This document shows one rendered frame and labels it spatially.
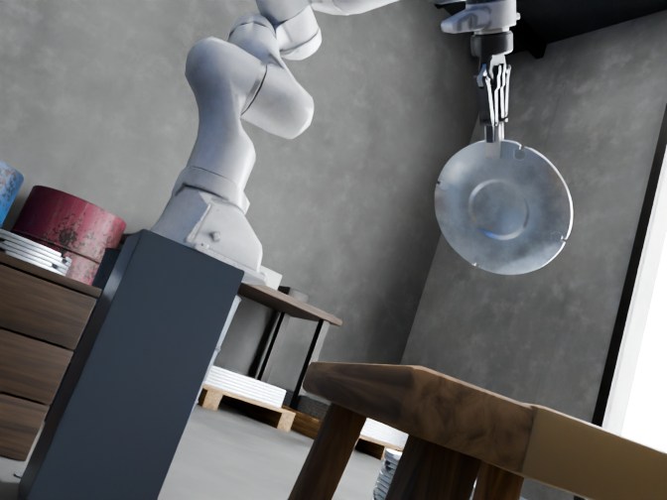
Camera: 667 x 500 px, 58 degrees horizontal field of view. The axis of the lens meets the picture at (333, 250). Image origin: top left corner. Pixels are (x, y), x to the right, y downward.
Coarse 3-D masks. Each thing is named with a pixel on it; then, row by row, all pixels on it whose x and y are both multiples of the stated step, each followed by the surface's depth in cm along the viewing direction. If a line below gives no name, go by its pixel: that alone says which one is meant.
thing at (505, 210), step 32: (480, 160) 122; (512, 160) 118; (544, 160) 114; (448, 192) 129; (480, 192) 125; (512, 192) 121; (544, 192) 117; (448, 224) 132; (480, 224) 128; (512, 224) 124; (544, 224) 119; (512, 256) 126; (544, 256) 122
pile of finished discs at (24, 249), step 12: (0, 240) 135; (12, 240) 118; (24, 240) 119; (12, 252) 119; (24, 252) 121; (36, 252) 121; (48, 252) 124; (36, 264) 122; (48, 264) 124; (60, 264) 128
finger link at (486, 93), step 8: (488, 80) 110; (480, 88) 111; (488, 88) 110; (480, 96) 112; (488, 96) 111; (480, 104) 113; (488, 104) 112; (480, 112) 114; (488, 112) 113; (480, 120) 115
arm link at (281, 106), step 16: (240, 32) 121; (256, 32) 121; (240, 48) 119; (256, 48) 118; (272, 48) 119; (272, 64) 116; (272, 80) 110; (288, 80) 113; (256, 96) 109; (272, 96) 110; (288, 96) 111; (304, 96) 114; (256, 112) 111; (272, 112) 111; (288, 112) 112; (304, 112) 113; (272, 128) 114; (288, 128) 114; (304, 128) 116
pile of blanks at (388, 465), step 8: (384, 456) 116; (384, 464) 114; (392, 464) 110; (384, 472) 112; (392, 472) 109; (376, 480) 116; (384, 480) 111; (376, 488) 113; (384, 488) 110; (376, 496) 111; (384, 496) 109; (472, 496) 101
